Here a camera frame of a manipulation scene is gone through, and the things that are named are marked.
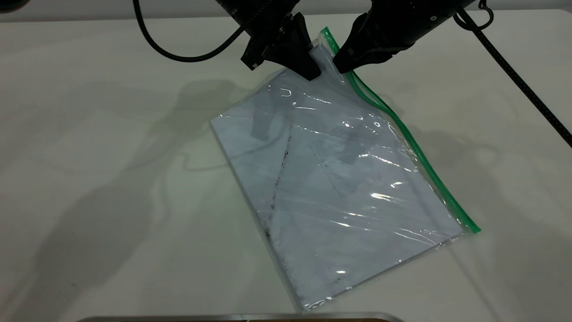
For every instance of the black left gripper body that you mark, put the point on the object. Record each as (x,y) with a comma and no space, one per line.
(279,36)

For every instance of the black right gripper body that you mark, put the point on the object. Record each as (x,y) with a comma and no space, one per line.
(397,22)

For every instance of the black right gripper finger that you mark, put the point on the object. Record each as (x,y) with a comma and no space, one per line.
(355,38)
(371,53)

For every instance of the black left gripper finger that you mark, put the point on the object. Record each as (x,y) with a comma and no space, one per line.
(306,49)
(290,56)

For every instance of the clear plastic bag green zipper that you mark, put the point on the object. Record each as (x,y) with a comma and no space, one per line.
(357,201)

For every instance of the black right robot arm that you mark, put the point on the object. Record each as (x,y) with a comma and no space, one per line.
(451,6)

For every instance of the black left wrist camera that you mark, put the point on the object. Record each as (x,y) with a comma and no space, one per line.
(254,52)

